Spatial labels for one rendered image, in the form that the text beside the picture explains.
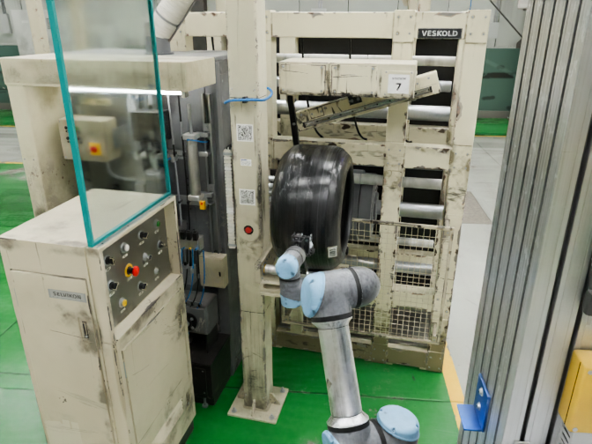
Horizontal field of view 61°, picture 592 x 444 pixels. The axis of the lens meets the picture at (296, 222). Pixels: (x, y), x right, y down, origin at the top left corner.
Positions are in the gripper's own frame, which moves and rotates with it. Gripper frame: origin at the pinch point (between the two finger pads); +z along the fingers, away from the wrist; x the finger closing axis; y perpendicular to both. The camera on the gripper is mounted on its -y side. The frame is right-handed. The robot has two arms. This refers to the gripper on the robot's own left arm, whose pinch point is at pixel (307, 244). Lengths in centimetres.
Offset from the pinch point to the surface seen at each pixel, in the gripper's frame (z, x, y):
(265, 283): 13.3, 21.5, -25.2
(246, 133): 16, 32, 41
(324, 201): 2.0, -5.8, 17.9
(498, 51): 951, -177, 132
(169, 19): 39, 78, 89
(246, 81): 13, 31, 62
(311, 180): 5.6, 0.7, 25.2
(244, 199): 19.0, 33.8, 11.4
